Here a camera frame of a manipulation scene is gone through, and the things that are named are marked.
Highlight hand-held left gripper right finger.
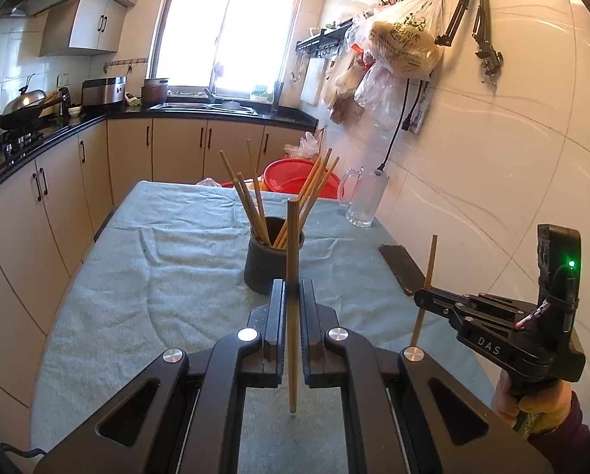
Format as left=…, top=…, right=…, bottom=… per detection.
left=301, top=279, right=555, bottom=474

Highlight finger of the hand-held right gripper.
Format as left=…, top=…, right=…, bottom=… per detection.
left=413, top=289, right=539, bottom=330

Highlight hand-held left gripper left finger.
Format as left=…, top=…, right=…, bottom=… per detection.
left=33, top=279, right=286, bottom=474

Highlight wooden chopstick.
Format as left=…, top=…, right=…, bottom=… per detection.
left=409, top=235, right=439, bottom=347
left=286, top=197, right=300, bottom=414

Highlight dark grey chopstick holder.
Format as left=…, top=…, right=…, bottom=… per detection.
left=244, top=216, right=306, bottom=294

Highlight bundle of wooden chopsticks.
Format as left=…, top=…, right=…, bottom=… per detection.
left=219, top=139, right=341, bottom=250

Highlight person's right forearm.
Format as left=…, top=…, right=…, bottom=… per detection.
left=527, top=392, right=590, bottom=460

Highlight person's right hand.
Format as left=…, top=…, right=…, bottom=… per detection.
left=491, top=370, right=573, bottom=438

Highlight black smartphone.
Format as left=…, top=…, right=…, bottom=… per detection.
left=379, top=243, right=426, bottom=296

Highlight grey-green towel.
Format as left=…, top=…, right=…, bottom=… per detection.
left=30, top=180, right=496, bottom=474

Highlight clear glass mug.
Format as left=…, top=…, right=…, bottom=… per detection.
left=337, top=167, right=390, bottom=228

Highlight red plastic basket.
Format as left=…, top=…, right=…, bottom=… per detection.
left=262, top=159, right=345, bottom=199

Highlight beige base cabinets under sink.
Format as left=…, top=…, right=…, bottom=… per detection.
left=107, top=117, right=315, bottom=191

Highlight steel sink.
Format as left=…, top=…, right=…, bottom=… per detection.
left=149, top=101, right=256, bottom=114

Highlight hanging clear plastic bags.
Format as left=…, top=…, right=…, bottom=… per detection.
left=324, top=34, right=409, bottom=132

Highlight white cutting board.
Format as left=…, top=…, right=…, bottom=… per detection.
left=300, top=58, right=325, bottom=106

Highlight beige side base cabinets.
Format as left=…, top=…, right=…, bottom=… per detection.
left=0, top=121, right=115, bottom=455

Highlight brown cooking pot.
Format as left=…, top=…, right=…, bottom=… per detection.
left=141, top=78, right=170, bottom=106

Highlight white plastic bag with bread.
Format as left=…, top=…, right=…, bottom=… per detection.
left=366, top=0, right=446, bottom=80

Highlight black kitchen countertop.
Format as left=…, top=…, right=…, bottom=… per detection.
left=0, top=103, right=319, bottom=203

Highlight silver countertop appliance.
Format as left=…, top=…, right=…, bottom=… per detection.
left=82, top=76, right=128, bottom=108

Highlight kitchen window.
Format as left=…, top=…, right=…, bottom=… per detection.
left=147, top=0, right=310, bottom=94

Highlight gas stove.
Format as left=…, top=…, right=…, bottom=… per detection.
left=0, top=128, right=43, bottom=169

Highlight wok with lid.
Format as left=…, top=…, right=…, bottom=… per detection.
left=0, top=74, right=63, bottom=129

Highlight power strip with cable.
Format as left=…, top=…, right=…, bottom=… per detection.
left=376, top=78, right=430, bottom=173

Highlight black wall shelf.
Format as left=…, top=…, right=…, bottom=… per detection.
left=295, top=20, right=355, bottom=55

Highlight black cable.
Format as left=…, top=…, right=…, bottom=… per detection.
left=0, top=447, right=49, bottom=461

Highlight beige wall cabinets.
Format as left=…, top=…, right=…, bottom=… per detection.
left=40, top=0, right=150, bottom=57

